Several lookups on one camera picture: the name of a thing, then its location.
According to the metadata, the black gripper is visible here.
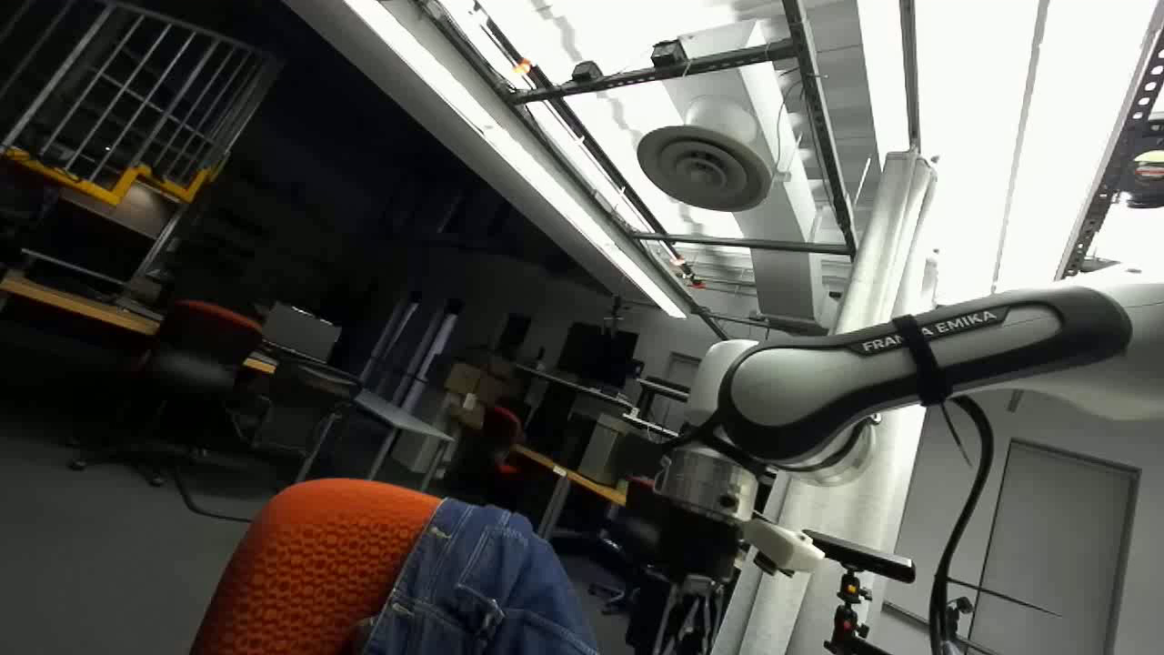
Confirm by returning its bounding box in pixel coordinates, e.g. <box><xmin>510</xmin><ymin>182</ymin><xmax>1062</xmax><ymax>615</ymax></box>
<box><xmin>624</xmin><ymin>482</ymin><xmax>738</xmax><ymax>584</ymax></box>

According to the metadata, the blue denim cloth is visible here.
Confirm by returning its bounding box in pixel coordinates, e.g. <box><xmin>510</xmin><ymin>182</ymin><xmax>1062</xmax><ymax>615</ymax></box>
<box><xmin>353</xmin><ymin>500</ymin><xmax>600</xmax><ymax>655</ymax></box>

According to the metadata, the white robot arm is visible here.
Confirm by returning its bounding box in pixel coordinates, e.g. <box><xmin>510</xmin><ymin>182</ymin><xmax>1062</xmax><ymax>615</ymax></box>
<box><xmin>653</xmin><ymin>268</ymin><xmax>1164</xmax><ymax>584</ymax></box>

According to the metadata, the red office chair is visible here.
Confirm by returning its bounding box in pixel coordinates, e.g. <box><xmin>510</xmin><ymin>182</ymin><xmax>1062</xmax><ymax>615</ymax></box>
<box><xmin>142</xmin><ymin>300</ymin><xmax>263</xmax><ymax>399</ymax></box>

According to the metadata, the wooden top workbench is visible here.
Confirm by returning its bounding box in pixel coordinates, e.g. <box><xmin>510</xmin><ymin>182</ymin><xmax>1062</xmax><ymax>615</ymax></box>
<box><xmin>514</xmin><ymin>443</ymin><xmax>624</xmax><ymax>513</ymax></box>

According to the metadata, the grey door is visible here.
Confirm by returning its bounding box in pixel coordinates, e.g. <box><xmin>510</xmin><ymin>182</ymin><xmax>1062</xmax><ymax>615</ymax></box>
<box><xmin>972</xmin><ymin>439</ymin><xmax>1140</xmax><ymax>655</ymax></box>

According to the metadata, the round ceiling air vent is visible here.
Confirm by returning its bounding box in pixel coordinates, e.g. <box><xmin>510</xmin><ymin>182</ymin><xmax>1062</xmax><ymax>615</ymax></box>
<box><xmin>635</xmin><ymin>126</ymin><xmax>772</xmax><ymax>211</ymax></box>

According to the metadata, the long fluorescent ceiling light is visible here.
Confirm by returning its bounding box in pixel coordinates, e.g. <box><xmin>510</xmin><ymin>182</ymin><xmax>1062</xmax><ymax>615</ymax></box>
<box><xmin>284</xmin><ymin>0</ymin><xmax>692</xmax><ymax>320</ymax></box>

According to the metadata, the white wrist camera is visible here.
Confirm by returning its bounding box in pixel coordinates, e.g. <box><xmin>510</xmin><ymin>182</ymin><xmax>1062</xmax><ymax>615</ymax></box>
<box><xmin>743</xmin><ymin>522</ymin><xmax>824</xmax><ymax>576</ymax></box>

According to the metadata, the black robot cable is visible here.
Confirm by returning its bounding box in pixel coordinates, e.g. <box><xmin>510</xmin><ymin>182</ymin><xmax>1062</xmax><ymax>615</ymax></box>
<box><xmin>925</xmin><ymin>397</ymin><xmax>998</xmax><ymax>655</ymax></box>

